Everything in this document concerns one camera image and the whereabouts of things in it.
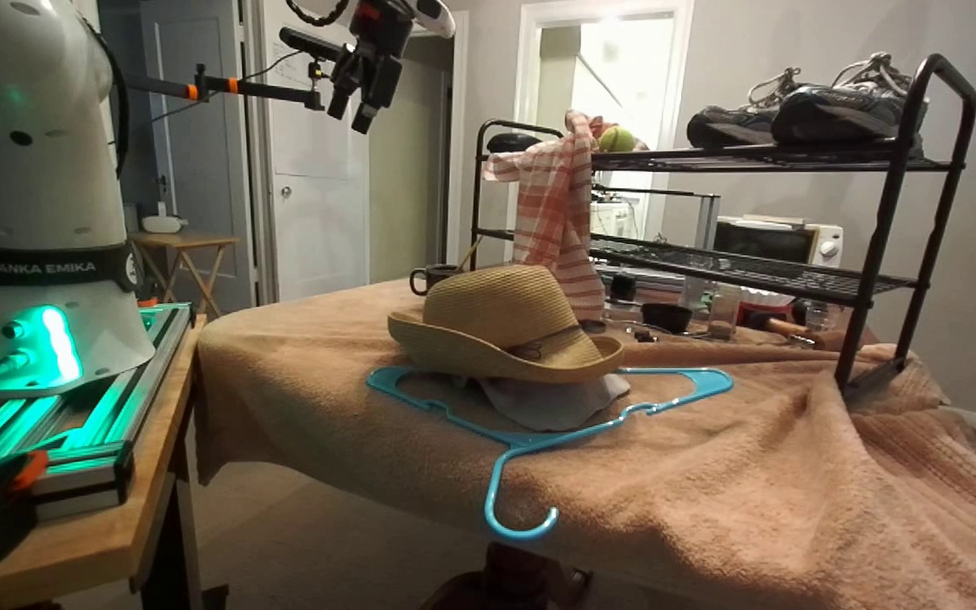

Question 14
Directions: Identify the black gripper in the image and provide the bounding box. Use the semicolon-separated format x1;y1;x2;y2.
324;43;410;139

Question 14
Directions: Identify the brown cup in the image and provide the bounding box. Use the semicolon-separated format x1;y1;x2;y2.
407;261;467;300

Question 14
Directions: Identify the plain black shoe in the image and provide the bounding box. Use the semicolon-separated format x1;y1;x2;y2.
685;69;793;151

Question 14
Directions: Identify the black shoe with silver trim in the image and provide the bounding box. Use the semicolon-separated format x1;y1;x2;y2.
768;48;933;151

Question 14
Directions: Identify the black metal shoe rack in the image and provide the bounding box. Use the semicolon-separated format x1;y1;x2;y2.
467;50;976;394

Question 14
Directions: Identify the white panel door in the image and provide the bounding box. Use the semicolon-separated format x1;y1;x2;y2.
242;0;375;305

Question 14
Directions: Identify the small wooden folding table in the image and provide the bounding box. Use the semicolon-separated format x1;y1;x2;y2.
126;229;242;326

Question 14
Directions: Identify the white bowl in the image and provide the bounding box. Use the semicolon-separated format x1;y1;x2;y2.
137;200;188;236

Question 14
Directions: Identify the red white striped towel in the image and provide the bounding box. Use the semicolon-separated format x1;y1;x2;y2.
481;107;611;333

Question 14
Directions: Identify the tan straw hat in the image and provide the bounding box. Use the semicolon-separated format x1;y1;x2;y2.
384;261;628;391

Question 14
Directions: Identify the green round object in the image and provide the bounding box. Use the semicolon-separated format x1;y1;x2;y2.
593;122;643;159

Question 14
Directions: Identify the grey cloth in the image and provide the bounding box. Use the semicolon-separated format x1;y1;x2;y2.
439;367;637;438

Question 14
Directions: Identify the small black bowl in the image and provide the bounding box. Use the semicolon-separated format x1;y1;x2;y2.
637;297;695;339

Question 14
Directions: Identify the blue plastic clothes hanger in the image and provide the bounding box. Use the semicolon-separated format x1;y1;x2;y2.
363;362;740;544

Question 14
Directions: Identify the clear glass jar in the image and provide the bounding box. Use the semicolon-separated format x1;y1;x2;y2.
701;285;745;343

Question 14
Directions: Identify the white toaster oven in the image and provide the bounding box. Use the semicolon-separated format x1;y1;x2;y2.
710;214;851;270

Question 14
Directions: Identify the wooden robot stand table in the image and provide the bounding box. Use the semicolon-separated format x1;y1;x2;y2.
0;317;206;610

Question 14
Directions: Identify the beige blanket table cover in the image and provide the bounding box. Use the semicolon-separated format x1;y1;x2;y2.
188;275;976;610

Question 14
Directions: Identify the black stereo camera bar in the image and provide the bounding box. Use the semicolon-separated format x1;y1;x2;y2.
279;23;358;70

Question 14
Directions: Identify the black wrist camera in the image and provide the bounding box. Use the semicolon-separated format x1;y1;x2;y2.
344;0;421;61

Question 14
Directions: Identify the aluminium rail base frame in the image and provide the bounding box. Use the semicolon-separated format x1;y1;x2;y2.
0;297;195;525

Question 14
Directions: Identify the red handled tool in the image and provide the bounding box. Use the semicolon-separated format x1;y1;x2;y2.
734;297;842;353

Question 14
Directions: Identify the dark wooden table pedestal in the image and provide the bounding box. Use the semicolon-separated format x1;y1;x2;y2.
418;538;599;610

